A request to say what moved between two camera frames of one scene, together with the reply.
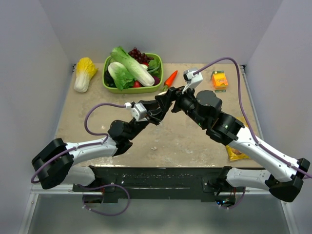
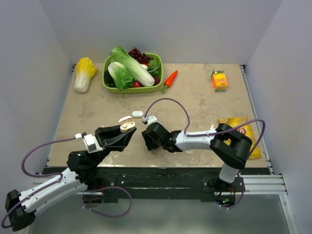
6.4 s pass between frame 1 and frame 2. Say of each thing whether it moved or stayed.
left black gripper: moved
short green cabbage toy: stayed
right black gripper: moved
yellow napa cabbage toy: stayed
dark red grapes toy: stayed
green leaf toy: stayed
